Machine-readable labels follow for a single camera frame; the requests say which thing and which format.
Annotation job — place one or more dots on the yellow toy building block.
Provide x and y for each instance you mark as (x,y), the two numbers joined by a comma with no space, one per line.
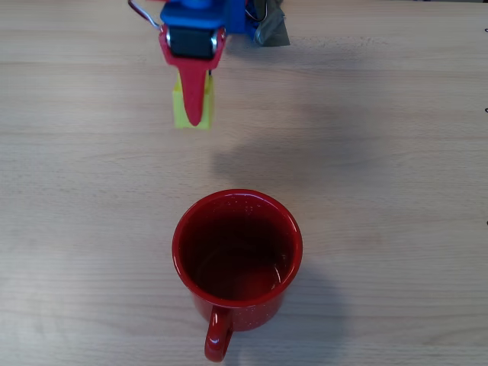
(179,114)

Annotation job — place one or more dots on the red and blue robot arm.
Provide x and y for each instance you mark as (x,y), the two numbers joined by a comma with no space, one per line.
(237,19)

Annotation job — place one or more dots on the grey duct tape piece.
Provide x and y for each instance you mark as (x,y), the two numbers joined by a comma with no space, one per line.
(272,30)

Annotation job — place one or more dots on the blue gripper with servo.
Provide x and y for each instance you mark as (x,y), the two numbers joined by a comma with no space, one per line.
(191,43)

